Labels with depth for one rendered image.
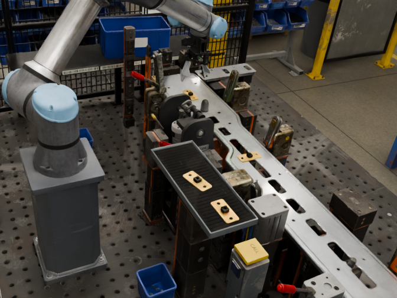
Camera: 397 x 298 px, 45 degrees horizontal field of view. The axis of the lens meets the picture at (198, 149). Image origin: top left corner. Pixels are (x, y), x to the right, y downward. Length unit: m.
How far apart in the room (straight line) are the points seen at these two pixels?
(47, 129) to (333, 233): 0.87
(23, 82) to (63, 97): 0.15
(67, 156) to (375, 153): 2.83
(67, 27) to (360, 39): 3.84
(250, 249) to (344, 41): 3.82
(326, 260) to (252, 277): 0.31
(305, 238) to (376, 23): 3.78
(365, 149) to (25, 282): 2.81
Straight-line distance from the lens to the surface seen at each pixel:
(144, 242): 1.76
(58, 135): 1.34
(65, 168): 1.39
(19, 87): 1.43
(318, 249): 1.42
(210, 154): 1.55
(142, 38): 2.23
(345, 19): 4.69
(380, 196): 2.22
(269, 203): 1.35
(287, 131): 1.80
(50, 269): 1.66
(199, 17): 1.59
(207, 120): 1.52
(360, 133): 4.03
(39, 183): 1.40
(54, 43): 1.44
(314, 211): 1.54
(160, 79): 1.90
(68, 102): 1.32
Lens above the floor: 1.98
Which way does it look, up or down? 35 degrees down
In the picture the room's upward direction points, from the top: 6 degrees clockwise
